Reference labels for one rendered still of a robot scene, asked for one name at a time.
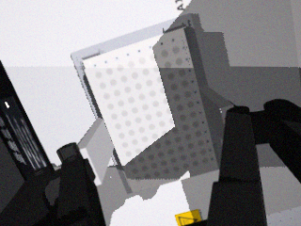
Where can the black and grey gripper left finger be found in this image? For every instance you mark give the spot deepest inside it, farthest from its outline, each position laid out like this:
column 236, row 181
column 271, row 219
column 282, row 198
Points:
column 37, row 203

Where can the white benchtop lab instrument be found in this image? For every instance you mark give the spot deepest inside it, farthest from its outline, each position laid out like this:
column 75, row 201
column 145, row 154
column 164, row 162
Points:
column 248, row 51

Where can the white well pcr plate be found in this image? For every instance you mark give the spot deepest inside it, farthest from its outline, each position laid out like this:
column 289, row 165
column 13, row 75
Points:
column 148, row 95

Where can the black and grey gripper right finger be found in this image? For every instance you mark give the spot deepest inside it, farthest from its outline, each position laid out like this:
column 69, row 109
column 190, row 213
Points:
column 237, row 198

